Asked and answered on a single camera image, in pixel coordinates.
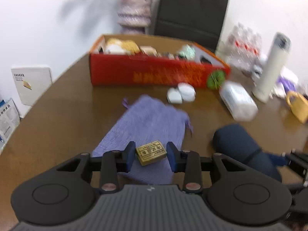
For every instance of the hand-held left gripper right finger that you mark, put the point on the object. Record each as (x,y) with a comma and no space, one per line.
(172,157)

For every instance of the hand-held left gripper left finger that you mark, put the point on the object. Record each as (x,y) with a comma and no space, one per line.
(130,156)

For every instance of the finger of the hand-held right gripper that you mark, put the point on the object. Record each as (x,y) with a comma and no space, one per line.
(276,160)

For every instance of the gold rectangular block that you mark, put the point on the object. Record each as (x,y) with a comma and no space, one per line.
(151,152)

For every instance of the navy zip pouch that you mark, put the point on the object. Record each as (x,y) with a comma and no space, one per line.
(240,144)

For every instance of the red cardboard box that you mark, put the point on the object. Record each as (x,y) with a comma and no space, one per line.
(149,73)

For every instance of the iridescent plastic bag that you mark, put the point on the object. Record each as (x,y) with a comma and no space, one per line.
(187,51)

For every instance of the cream square power adapter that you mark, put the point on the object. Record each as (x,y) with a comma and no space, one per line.
(148,50)

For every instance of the hamster plush toy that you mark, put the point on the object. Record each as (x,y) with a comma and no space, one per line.
(120,45)

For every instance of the wooden desktop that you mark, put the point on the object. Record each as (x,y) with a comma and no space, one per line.
(60,125)

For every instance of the purple cloth pouch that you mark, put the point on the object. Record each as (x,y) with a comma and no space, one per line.
(149,125)

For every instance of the yellow cup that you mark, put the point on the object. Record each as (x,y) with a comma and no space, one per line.
(299,105)

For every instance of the white rounded case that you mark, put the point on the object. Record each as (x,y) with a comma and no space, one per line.
(173,96)

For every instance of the white round puck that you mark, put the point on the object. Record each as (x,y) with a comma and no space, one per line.
(187,90)

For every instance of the clear cotton swab box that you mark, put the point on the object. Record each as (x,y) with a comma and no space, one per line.
(238,101)

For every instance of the purple tissue pack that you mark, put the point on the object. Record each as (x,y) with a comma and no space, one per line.
(287,83)

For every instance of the white thermos bottle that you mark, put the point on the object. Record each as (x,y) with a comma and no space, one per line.
(269,69)

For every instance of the pack of water bottles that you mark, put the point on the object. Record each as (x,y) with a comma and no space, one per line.
(252,48)

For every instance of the clear water bottle red label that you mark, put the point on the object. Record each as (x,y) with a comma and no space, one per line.
(237,43)

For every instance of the blue white printed board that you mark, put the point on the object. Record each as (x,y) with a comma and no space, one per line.
(8,120)

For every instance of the purple ceramic vase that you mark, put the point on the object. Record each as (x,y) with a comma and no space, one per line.
(134,9)

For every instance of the white wall box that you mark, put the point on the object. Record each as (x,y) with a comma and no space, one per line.
(36,81)

